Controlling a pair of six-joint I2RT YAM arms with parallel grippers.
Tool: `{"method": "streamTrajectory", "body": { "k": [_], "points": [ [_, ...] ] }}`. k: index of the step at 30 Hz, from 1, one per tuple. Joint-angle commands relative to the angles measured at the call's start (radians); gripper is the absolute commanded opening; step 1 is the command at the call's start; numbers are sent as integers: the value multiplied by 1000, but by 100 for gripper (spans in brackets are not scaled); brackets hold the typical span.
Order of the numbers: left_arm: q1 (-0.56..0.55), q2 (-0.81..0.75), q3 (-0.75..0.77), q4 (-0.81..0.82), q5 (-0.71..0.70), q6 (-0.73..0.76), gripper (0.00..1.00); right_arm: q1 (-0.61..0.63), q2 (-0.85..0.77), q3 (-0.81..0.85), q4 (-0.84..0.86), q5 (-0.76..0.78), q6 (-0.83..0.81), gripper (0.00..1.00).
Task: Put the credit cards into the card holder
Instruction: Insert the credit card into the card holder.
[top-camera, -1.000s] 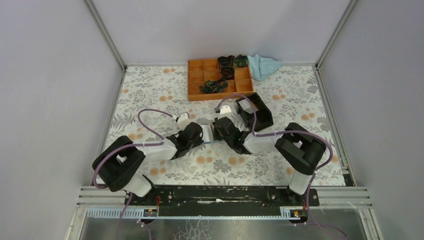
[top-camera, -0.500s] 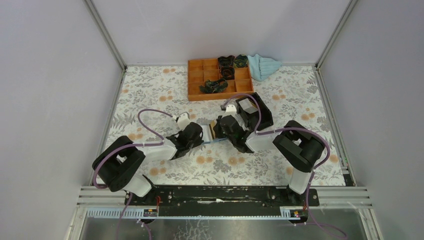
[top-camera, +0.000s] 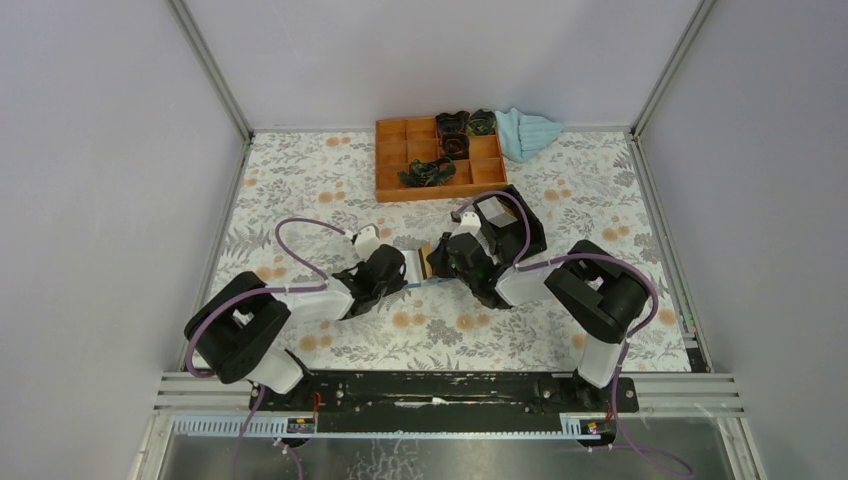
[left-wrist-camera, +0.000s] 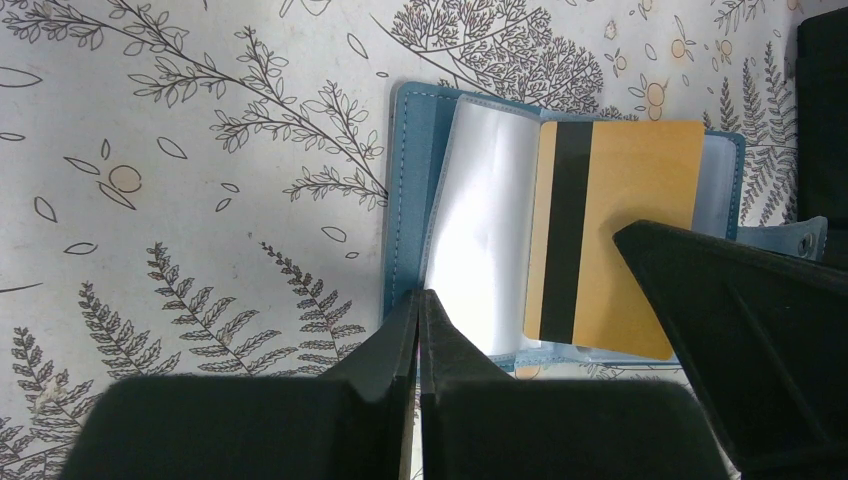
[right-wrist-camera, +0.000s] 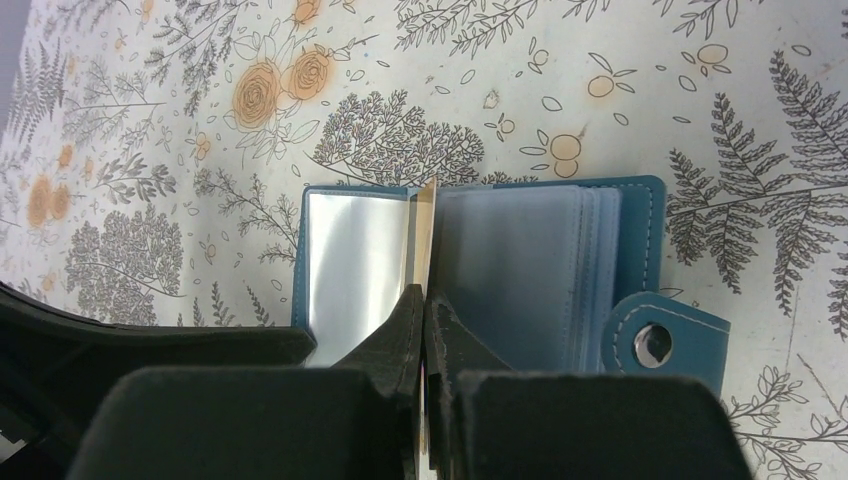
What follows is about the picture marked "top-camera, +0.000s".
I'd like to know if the black card box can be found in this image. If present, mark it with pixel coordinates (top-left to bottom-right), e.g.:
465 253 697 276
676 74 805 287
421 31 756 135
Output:
472 184 548 264

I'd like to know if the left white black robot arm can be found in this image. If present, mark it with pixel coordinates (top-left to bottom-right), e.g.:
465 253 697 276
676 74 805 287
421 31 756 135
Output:
184 244 406 411

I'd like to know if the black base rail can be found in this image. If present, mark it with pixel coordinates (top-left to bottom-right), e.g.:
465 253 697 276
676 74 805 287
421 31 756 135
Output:
250 370 640 434

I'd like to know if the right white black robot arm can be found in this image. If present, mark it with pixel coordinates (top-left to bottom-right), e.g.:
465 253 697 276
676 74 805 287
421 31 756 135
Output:
423 233 659 412

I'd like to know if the light blue folded cloth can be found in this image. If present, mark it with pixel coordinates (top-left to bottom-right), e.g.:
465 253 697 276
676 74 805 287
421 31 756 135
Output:
494 108 565 163

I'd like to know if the black rolled band top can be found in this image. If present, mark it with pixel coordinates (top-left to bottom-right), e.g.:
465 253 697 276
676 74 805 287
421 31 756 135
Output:
466 109 497 136

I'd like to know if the black tangled band pile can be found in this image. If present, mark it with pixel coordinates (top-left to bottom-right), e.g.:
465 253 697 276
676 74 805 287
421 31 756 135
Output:
397 157 456 188

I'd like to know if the black rolled band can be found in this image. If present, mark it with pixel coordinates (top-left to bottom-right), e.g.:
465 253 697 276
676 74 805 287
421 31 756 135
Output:
466 109 497 136
440 132 470 160
435 110 470 137

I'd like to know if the white card in box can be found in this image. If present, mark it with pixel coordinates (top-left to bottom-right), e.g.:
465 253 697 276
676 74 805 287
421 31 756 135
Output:
476 196 519 228

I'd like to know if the black rolled band left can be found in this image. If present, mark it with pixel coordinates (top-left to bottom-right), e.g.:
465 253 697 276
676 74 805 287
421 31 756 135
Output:
435 110 470 137

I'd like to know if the gold black credit card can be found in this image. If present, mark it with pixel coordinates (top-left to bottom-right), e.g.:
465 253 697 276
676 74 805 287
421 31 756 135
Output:
418 243 433 280

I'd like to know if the black rolled band centre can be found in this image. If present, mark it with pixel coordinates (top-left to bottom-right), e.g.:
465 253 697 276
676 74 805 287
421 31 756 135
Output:
440 132 470 160

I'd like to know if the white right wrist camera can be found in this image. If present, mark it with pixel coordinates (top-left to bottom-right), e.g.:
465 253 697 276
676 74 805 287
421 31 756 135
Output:
453 211 481 236

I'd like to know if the blue leather card holder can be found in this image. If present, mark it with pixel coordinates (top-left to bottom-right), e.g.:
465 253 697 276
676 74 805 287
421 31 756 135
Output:
402 248 451 289

